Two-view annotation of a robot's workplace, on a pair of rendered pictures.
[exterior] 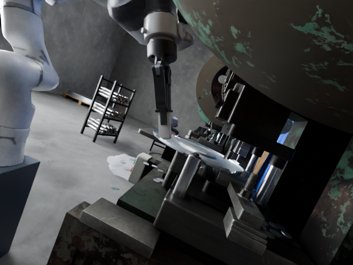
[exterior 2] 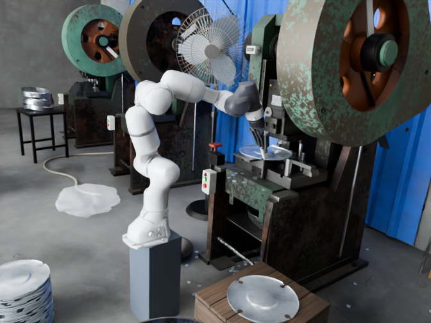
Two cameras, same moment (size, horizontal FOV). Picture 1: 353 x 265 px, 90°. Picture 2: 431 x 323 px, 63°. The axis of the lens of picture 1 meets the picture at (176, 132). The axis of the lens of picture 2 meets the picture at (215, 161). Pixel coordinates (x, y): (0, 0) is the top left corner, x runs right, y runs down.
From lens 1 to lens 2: 1.60 m
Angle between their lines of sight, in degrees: 44
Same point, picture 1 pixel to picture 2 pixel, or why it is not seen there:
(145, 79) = not seen: outside the picture
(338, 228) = (326, 154)
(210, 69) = (137, 31)
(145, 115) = not seen: outside the picture
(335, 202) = (322, 146)
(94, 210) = (279, 196)
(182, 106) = not seen: outside the picture
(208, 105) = (152, 77)
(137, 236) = (293, 193)
